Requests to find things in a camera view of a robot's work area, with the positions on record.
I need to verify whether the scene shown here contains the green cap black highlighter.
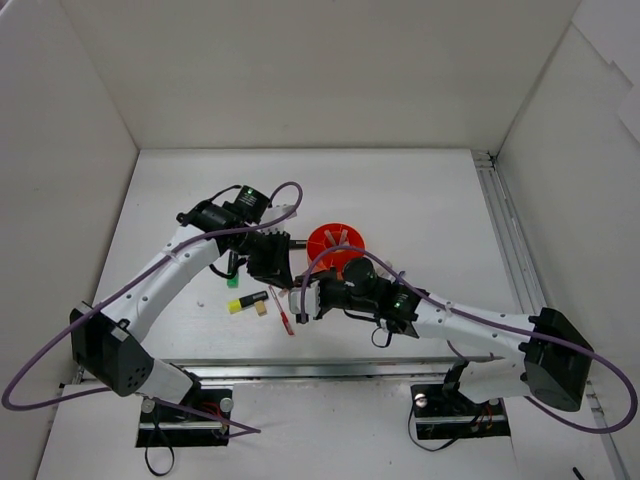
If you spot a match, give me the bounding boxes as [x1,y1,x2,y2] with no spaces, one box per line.
[226,252,241,288]

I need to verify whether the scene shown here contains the clear green pen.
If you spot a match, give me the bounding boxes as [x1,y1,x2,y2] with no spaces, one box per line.
[324,229,334,246]

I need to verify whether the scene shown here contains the slim pink orange marker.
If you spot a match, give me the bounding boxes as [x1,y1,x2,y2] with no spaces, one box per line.
[290,286,316,299]

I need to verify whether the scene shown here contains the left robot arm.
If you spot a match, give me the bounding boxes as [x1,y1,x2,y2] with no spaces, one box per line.
[70,186,298,420]

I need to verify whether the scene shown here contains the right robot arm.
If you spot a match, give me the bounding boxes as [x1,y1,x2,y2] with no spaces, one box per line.
[288,257,593,412]

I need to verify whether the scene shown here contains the red gel pen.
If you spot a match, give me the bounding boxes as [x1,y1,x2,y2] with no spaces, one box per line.
[269,286,295,337]

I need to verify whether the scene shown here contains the beige eraser block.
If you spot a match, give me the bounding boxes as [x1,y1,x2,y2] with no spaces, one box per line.
[254,301,267,316]

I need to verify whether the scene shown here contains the yellow cap black highlighter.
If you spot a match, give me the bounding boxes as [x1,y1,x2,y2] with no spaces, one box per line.
[227,290,268,314]

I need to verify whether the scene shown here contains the orange round compartment organizer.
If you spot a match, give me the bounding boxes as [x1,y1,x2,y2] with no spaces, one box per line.
[306,223,366,273]

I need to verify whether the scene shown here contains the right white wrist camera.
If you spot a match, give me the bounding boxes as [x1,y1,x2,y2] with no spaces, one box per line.
[288,283,321,324]

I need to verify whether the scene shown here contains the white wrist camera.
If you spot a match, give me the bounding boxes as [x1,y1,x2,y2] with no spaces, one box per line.
[260,204,297,234]
[288,283,321,324]

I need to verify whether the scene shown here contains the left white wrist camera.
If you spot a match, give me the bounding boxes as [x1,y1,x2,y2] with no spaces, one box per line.
[260,204,297,234]

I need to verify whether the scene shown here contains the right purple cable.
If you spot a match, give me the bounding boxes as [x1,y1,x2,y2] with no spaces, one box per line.
[299,244,634,434]

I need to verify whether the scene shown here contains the front aluminium rail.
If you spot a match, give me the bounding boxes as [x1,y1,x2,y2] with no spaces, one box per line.
[74,355,501,384]

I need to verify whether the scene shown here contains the aluminium rail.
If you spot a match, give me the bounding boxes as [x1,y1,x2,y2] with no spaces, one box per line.
[472,152,630,479]
[74,355,501,384]

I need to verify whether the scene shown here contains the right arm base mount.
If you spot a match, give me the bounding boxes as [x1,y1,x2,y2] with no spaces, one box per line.
[406,360,511,453]

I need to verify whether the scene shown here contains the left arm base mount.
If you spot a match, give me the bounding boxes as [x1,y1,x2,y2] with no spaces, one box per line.
[135,400,230,479]

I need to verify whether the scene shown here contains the right aluminium rail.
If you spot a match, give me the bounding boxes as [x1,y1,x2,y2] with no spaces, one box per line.
[472,152,630,479]

